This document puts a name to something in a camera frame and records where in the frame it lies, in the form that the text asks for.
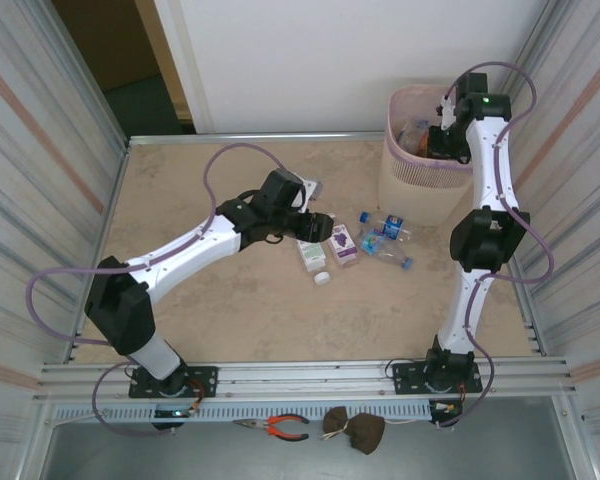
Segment bottle green white label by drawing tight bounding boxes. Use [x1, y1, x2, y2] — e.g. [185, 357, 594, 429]
[295, 238, 332, 287]

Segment grape juice bottle purple label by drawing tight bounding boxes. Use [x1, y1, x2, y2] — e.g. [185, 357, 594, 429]
[327, 219, 360, 270]

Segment clear bottle colourful label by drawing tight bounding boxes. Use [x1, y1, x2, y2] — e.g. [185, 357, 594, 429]
[360, 228, 414, 271]

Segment clear bottle round logo blue label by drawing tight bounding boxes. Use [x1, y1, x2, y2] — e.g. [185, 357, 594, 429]
[358, 209, 417, 241]

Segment beige ribbed waste bin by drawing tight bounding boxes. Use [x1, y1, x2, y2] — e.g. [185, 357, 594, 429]
[378, 84, 477, 227]

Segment brown cloth pouch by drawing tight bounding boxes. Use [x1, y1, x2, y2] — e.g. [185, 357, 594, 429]
[322, 405, 387, 456]

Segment grey metal shelf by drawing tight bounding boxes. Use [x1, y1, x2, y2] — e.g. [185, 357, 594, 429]
[17, 397, 599, 480]

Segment aluminium table frame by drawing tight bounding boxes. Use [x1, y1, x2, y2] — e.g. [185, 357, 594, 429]
[34, 130, 581, 401]

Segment white door frame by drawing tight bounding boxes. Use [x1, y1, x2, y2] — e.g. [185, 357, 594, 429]
[152, 0, 216, 135]

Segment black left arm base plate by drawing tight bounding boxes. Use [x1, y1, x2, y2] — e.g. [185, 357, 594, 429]
[128, 365, 219, 400]

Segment white slotted cable duct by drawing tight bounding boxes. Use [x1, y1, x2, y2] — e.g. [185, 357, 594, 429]
[54, 401, 431, 422]

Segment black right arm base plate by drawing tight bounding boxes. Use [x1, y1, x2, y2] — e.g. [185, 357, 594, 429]
[392, 360, 483, 396]

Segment orange handled pliers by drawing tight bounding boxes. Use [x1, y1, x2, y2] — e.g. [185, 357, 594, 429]
[232, 413, 311, 442]

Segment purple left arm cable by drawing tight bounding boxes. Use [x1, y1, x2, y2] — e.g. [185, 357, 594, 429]
[27, 143, 294, 437]

